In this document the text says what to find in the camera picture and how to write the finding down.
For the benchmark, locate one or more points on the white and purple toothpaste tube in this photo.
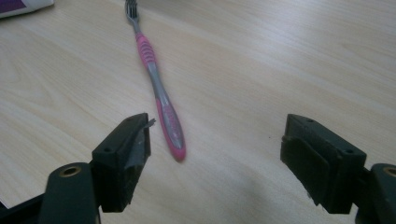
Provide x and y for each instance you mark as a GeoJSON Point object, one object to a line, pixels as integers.
{"type": "Point", "coordinates": [18, 6]}

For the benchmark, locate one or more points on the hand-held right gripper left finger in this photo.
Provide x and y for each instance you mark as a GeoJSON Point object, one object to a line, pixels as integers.
{"type": "Point", "coordinates": [120, 161]}

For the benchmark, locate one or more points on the pink and grey toothbrush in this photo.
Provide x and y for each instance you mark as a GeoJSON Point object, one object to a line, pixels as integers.
{"type": "Point", "coordinates": [146, 51]}

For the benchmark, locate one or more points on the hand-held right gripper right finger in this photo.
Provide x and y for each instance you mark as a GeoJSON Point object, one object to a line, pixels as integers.
{"type": "Point", "coordinates": [327, 161]}

